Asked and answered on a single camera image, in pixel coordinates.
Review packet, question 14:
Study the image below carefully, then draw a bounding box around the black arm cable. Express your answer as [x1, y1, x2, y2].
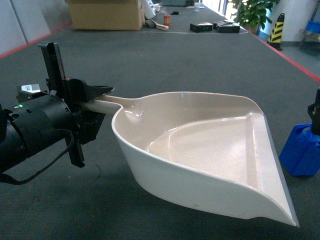
[0, 128, 76, 186]

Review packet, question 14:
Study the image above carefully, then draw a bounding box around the beige plastic dustpan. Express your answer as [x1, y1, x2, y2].
[81, 91, 299, 227]

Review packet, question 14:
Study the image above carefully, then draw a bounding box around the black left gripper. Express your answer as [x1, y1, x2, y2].
[17, 42, 114, 168]

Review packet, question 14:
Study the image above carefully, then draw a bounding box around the black box left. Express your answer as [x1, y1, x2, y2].
[189, 22, 213, 33]

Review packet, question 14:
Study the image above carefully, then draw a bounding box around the large cardboard box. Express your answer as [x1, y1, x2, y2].
[67, 0, 144, 31]

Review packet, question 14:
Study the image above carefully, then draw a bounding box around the black box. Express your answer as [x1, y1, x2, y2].
[213, 20, 240, 33]
[189, 22, 213, 33]

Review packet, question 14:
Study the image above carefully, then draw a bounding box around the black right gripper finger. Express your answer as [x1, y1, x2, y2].
[307, 88, 320, 135]

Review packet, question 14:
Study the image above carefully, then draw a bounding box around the yellow black traffic cone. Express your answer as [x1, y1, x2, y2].
[266, 13, 285, 51]

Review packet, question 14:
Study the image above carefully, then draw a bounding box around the potted green plant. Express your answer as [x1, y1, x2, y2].
[230, 0, 280, 35]

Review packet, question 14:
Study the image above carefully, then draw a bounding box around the orange bottle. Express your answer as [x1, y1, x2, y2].
[163, 14, 171, 28]

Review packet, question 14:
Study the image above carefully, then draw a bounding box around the black box right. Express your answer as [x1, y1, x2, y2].
[213, 20, 240, 33]

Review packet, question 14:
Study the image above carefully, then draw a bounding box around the wooden handled brush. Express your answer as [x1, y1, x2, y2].
[145, 19, 169, 31]

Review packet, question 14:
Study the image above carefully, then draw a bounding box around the blue plastic block part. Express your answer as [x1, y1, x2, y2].
[279, 123, 320, 176]

